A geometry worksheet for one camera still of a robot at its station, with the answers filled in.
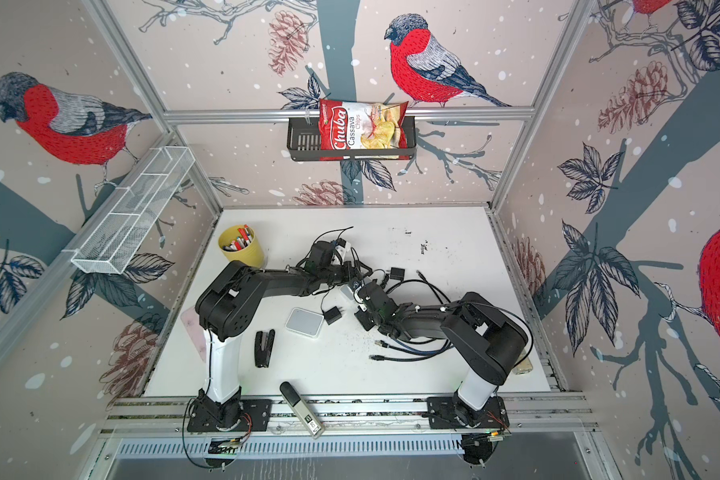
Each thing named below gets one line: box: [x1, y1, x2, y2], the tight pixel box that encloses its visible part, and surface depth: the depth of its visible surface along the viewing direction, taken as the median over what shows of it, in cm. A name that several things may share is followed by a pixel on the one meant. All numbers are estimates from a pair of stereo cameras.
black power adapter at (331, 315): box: [320, 290, 345, 326], surface depth 92 cm
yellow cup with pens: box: [218, 224, 265, 268], surface depth 98 cm
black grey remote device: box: [279, 381, 325, 439], surface depth 73 cm
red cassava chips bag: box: [319, 99, 409, 161], surface depth 90 cm
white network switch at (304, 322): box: [284, 307, 325, 338], surface depth 90 cm
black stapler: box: [254, 329, 275, 368], surface depth 85 cm
